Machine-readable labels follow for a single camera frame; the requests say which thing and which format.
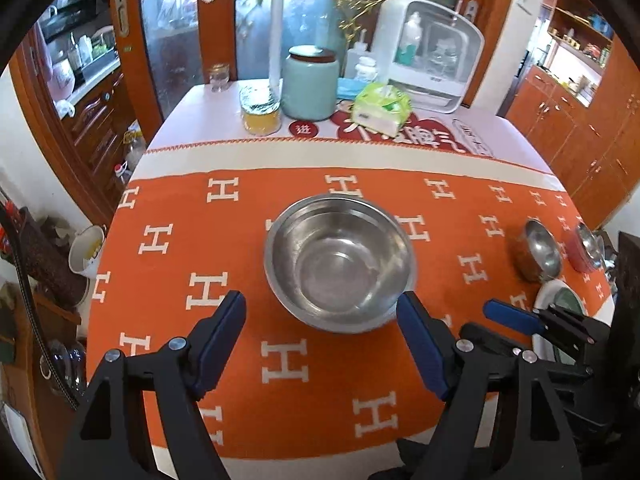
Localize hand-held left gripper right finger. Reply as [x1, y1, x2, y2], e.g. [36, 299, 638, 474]
[396, 291, 583, 480]

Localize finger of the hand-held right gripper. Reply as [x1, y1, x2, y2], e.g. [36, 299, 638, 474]
[483, 299, 608, 346]
[457, 322, 591, 381]

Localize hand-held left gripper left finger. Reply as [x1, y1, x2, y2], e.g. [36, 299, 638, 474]
[60, 290, 247, 480]

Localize large white plate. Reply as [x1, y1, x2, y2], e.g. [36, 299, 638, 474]
[531, 280, 601, 366]

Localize green plate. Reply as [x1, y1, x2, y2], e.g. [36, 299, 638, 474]
[550, 287, 588, 366]

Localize round steel bowl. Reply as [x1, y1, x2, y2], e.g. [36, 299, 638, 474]
[510, 219, 563, 283]

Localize pink steel bowl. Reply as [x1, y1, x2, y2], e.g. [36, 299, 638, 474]
[565, 222, 607, 275]

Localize wide steel bowl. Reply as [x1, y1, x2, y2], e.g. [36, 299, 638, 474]
[263, 195, 418, 334]

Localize orange patterned blanket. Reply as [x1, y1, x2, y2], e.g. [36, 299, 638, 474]
[85, 167, 618, 461]

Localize clear glass bowl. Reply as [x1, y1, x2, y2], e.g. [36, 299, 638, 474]
[50, 340, 88, 396]

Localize white enamel pot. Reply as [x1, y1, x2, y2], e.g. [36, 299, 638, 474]
[67, 225, 107, 278]

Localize orange wooden cabinet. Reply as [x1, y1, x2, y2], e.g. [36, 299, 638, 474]
[505, 65, 640, 228]

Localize clear plastic jar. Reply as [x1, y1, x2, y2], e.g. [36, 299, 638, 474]
[122, 130, 148, 171]

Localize glass jar yellow contents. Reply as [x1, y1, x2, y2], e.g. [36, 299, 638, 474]
[239, 85, 282, 136]

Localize white sterilizer cabinet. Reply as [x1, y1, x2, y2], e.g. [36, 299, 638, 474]
[372, 0, 486, 114]

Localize green tissue pack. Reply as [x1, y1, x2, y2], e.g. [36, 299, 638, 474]
[352, 82, 413, 136]

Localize wooden sideboard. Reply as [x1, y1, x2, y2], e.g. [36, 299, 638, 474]
[10, 10, 166, 231]

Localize small clear glass jar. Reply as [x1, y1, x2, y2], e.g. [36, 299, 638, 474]
[209, 63, 232, 93]

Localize blue packet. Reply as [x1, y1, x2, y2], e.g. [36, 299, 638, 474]
[337, 77, 373, 101]

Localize mint green canister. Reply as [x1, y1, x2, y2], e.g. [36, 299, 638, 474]
[281, 46, 341, 122]

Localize small white jar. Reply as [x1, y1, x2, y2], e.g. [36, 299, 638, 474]
[354, 56, 378, 83]

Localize white teal bottle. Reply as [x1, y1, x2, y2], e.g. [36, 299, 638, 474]
[397, 12, 421, 66]

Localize white pump bottle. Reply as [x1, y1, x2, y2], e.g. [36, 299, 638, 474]
[347, 30, 371, 81]

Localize wooden glass partition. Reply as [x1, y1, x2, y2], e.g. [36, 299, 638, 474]
[107, 0, 521, 126]

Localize tall white tube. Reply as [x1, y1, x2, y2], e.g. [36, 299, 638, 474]
[270, 0, 287, 98]

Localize black braided cable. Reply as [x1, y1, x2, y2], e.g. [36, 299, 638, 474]
[0, 205, 78, 408]

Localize wall shelf with items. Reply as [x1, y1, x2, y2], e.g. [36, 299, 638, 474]
[542, 0, 618, 108]

